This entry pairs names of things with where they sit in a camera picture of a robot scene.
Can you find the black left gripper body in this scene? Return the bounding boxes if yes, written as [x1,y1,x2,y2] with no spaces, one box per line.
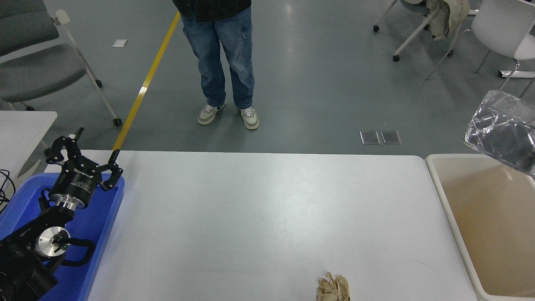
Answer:
[49,160,103,203]

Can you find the silver foil tray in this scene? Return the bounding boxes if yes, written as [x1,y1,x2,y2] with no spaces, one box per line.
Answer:
[464,90,535,176]

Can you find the blue plastic tray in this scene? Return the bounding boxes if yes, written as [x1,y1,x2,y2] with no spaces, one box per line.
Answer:
[0,173,125,301]

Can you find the white side table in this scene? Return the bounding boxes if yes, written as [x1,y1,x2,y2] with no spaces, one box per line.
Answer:
[0,110,58,184]

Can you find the grey rolling chair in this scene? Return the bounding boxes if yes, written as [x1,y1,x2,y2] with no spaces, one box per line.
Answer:
[0,0,123,127]

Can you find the person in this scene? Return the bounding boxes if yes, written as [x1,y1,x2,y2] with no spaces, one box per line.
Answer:
[172,0,260,131]

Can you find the crumpled tan paper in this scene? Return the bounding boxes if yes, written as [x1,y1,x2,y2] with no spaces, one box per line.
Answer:
[316,273,351,301]

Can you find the white-framed rolling chair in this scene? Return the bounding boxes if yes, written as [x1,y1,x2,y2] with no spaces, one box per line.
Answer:
[373,0,454,62]

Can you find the beige jacket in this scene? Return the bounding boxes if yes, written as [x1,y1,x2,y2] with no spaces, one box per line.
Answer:
[426,0,471,41]

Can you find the large pale plastic bin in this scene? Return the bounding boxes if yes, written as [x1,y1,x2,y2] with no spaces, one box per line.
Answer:
[425,154,535,301]

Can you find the white shell chair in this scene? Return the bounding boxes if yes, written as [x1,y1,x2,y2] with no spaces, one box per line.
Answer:
[426,0,535,99]

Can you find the white furniture base bar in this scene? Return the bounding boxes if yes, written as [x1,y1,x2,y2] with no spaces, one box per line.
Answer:
[499,70,535,79]

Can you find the black cables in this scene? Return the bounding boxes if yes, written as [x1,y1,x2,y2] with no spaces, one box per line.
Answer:
[0,169,16,214]

